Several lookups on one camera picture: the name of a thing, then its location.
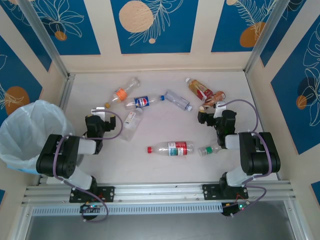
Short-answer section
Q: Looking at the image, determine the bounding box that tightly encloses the clear bottle white label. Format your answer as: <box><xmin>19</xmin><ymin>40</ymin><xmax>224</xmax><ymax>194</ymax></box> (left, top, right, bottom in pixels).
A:
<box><xmin>119</xmin><ymin>107</ymin><xmax>144</xmax><ymax>143</ymax></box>

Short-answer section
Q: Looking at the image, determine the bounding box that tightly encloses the bottle with brown label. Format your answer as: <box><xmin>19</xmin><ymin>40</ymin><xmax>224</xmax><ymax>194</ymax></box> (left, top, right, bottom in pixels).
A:
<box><xmin>198</xmin><ymin>90</ymin><xmax>227</xmax><ymax>112</ymax></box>

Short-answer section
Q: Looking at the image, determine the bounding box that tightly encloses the amber tea bottle red label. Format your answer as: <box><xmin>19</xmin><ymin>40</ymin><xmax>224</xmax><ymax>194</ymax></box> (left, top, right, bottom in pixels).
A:
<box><xmin>184</xmin><ymin>77</ymin><xmax>215</xmax><ymax>102</ymax></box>

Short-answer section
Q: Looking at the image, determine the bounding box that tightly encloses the small bottle green label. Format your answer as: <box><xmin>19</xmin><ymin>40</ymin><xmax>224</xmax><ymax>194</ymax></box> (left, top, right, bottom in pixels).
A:
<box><xmin>198</xmin><ymin>142</ymin><xmax>223</xmax><ymax>158</ymax></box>

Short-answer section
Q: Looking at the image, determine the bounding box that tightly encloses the clear bottle orange label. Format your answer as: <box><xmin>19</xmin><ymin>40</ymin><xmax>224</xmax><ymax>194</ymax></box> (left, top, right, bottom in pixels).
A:
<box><xmin>104</xmin><ymin>76</ymin><xmax>141</xmax><ymax>109</ymax></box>

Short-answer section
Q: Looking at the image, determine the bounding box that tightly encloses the clear ribbed bottle pale cap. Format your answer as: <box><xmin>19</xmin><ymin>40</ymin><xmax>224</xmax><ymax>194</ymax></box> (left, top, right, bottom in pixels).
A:
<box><xmin>164</xmin><ymin>89</ymin><xmax>193</xmax><ymax>112</ymax></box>

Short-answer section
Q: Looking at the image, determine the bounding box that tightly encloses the clear Pepsi bottle blue cap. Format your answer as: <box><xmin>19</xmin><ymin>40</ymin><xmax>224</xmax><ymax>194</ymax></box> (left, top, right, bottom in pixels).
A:
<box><xmin>124</xmin><ymin>92</ymin><xmax>166</xmax><ymax>111</ymax></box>

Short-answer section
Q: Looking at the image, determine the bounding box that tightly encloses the clear bottle red cap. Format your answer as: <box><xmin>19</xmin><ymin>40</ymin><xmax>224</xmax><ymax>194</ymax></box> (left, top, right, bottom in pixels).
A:
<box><xmin>146</xmin><ymin>140</ymin><xmax>196</xmax><ymax>158</ymax></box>

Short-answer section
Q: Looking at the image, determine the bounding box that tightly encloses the bin with white bag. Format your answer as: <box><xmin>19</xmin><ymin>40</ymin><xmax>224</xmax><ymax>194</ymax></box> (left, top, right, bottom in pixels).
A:
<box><xmin>0</xmin><ymin>99</ymin><xmax>85</xmax><ymax>176</ymax></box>

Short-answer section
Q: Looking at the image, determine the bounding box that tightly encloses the left controller board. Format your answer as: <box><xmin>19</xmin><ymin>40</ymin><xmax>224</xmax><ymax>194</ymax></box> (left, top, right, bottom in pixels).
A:
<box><xmin>79</xmin><ymin>202</ymin><xmax>102</xmax><ymax>215</ymax></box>

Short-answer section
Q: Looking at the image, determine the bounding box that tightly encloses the controller board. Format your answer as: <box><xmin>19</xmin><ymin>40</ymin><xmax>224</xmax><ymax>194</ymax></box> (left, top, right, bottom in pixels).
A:
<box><xmin>221</xmin><ymin>201</ymin><xmax>251</xmax><ymax>217</ymax></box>
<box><xmin>79</xmin><ymin>202</ymin><xmax>102</xmax><ymax>215</ymax></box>

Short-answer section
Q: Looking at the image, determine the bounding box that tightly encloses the right controller board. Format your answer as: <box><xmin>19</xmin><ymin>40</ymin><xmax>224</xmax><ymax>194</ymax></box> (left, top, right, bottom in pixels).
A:
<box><xmin>221</xmin><ymin>201</ymin><xmax>251</xmax><ymax>217</ymax></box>

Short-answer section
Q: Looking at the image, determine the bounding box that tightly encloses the steel panel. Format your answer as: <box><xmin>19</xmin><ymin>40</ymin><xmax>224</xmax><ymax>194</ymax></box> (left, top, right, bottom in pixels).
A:
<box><xmin>24</xmin><ymin>214</ymin><xmax>296</xmax><ymax>240</ymax></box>

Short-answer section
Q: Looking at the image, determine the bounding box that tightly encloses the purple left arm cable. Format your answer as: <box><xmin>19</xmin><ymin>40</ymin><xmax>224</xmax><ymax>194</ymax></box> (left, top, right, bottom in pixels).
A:
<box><xmin>52</xmin><ymin>111</ymin><xmax>124</xmax><ymax>223</ymax></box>

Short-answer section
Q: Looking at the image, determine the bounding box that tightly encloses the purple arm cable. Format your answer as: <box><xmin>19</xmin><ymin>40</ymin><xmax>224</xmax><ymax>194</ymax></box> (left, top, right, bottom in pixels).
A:
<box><xmin>223</xmin><ymin>99</ymin><xmax>274</xmax><ymax>218</ymax></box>
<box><xmin>52</xmin><ymin>111</ymin><xmax>124</xmax><ymax>223</ymax></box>

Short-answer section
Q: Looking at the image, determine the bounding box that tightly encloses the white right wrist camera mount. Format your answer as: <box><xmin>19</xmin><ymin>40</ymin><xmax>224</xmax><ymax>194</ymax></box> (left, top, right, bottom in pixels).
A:
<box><xmin>213</xmin><ymin>101</ymin><xmax>227</xmax><ymax>118</ymax></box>

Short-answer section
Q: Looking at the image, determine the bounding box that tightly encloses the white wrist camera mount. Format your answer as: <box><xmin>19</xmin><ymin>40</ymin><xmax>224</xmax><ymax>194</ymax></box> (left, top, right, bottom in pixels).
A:
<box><xmin>213</xmin><ymin>101</ymin><xmax>227</xmax><ymax>118</ymax></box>
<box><xmin>90</xmin><ymin>106</ymin><xmax>114</xmax><ymax>121</ymax></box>

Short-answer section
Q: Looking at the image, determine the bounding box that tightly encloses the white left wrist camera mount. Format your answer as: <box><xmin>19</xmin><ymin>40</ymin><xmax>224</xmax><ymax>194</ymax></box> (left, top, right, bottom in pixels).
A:
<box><xmin>90</xmin><ymin>106</ymin><xmax>114</xmax><ymax>121</ymax></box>

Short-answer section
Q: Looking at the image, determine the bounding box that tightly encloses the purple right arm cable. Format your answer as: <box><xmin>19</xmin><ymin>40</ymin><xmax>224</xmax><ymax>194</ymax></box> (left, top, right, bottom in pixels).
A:
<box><xmin>223</xmin><ymin>99</ymin><xmax>274</xmax><ymax>218</ymax></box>

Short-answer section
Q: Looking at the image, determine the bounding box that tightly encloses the aluminium side rail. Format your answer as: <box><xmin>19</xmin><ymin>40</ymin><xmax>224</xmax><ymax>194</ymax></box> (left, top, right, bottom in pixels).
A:
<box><xmin>244</xmin><ymin>72</ymin><xmax>283</xmax><ymax>181</ymax></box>
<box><xmin>37</xmin><ymin>73</ymin><xmax>76</xmax><ymax>186</ymax></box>

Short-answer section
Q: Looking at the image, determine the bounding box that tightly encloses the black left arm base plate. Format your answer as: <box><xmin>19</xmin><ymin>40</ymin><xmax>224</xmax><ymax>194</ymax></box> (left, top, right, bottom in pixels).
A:
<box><xmin>69</xmin><ymin>185</ymin><xmax>116</xmax><ymax>204</ymax></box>

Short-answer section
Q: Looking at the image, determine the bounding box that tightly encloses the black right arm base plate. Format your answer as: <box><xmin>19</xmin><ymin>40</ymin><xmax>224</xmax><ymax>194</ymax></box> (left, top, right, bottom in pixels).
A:
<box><xmin>201</xmin><ymin>183</ymin><xmax>250</xmax><ymax>201</ymax></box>

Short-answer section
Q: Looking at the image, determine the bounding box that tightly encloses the aluminium mounting rail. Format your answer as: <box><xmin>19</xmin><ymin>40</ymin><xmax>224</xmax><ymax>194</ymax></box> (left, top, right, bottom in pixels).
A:
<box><xmin>21</xmin><ymin>181</ymin><xmax>297</xmax><ymax>206</ymax></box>

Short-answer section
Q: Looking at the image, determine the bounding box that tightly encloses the grey slotted cable duct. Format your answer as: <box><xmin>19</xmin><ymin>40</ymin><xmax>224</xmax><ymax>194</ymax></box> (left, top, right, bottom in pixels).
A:
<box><xmin>31</xmin><ymin>201</ymin><xmax>225</xmax><ymax>217</ymax></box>

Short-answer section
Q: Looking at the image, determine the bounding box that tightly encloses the aluminium frame post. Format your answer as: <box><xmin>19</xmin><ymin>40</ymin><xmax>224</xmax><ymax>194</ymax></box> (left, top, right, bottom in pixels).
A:
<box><xmin>17</xmin><ymin>0</ymin><xmax>76</xmax><ymax>81</ymax></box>
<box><xmin>243</xmin><ymin>0</ymin><xmax>307</xmax><ymax>76</ymax></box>

